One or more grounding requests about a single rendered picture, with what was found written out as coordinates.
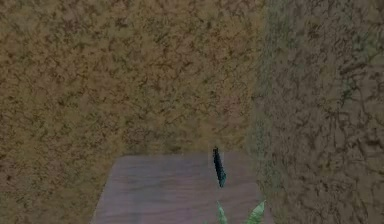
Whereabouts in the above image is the grey wooden chest of drawers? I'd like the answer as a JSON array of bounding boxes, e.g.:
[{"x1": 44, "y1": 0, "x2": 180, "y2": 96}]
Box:
[{"x1": 89, "y1": 152, "x2": 275, "y2": 224}]

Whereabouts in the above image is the green leafy house plant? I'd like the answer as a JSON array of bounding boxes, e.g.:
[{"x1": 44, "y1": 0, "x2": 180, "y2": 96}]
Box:
[{"x1": 215, "y1": 199, "x2": 268, "y2": 224}]

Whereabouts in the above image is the dark teal slim object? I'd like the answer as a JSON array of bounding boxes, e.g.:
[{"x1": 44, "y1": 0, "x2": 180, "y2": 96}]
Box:
[{"x1": 212, "y1": 146, "x2": 228, "y2": 189}]

